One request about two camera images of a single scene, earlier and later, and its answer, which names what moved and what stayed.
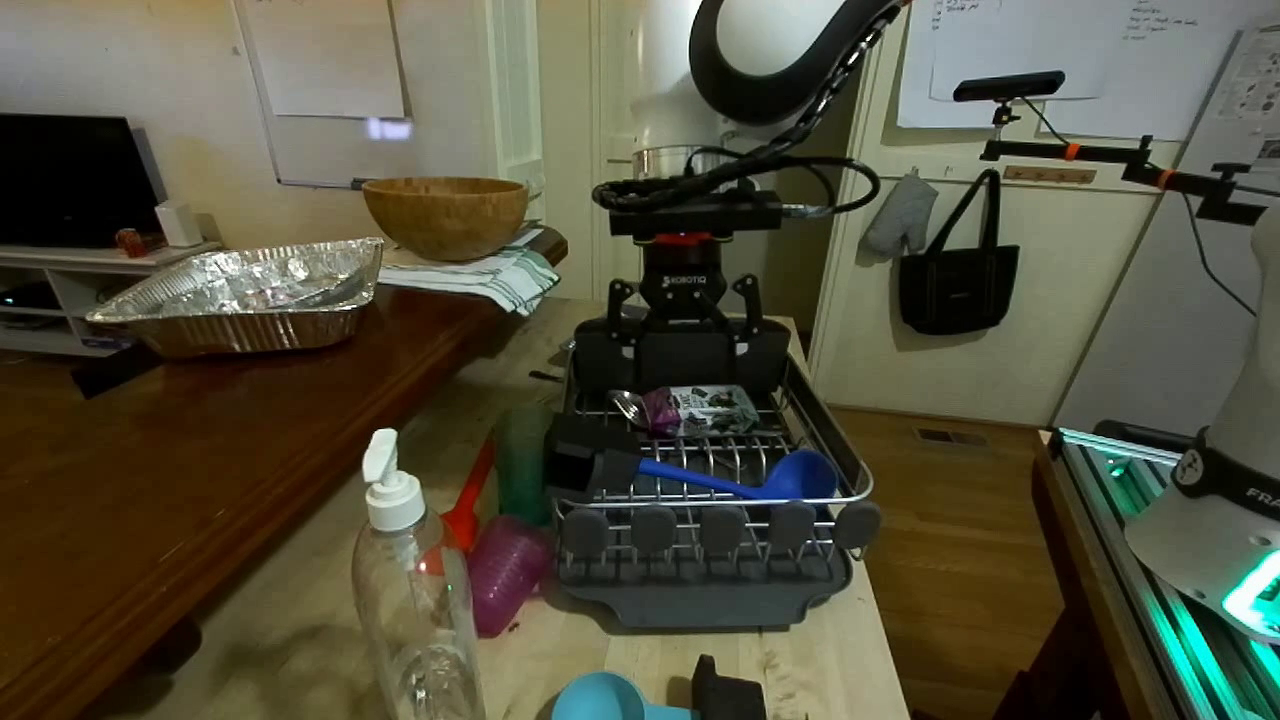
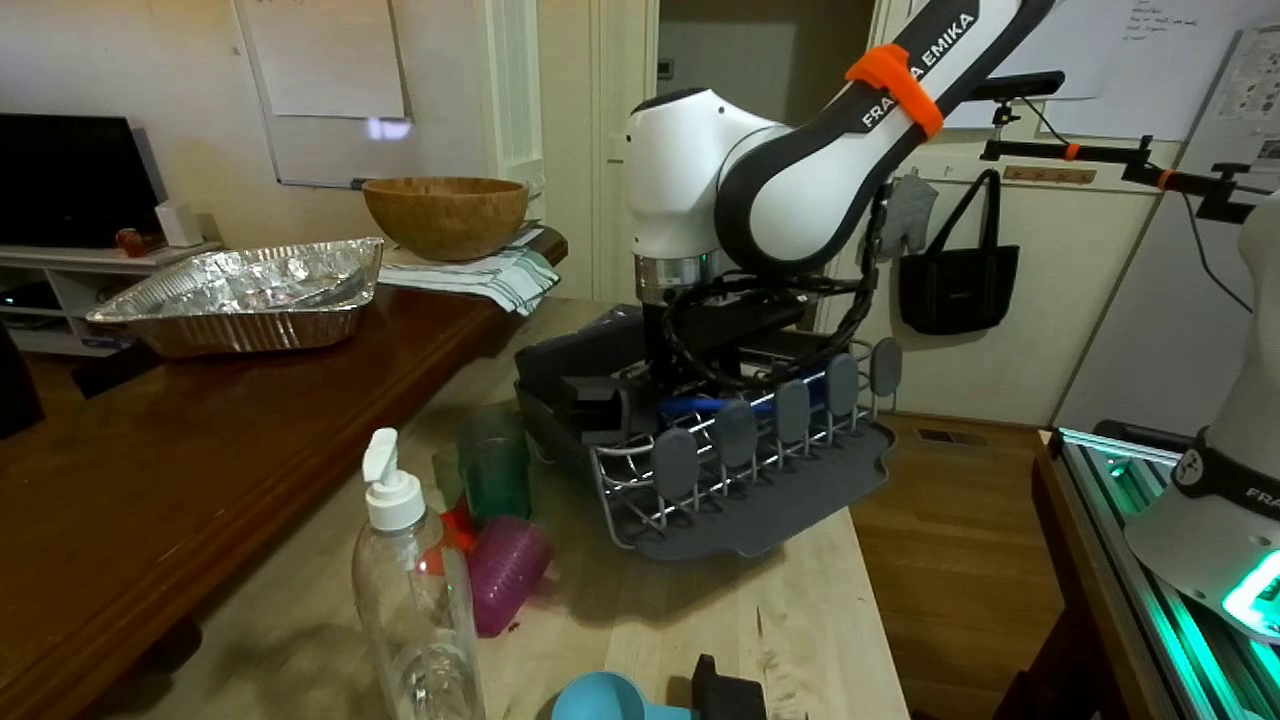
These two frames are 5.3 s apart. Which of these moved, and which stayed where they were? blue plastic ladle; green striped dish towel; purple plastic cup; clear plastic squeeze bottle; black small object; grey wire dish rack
Moved: blue plastic ladle; grey wire dish rack
Stayed: purple plastic cup; black small object; clear plastic squeeze bottle; green striped dish towel
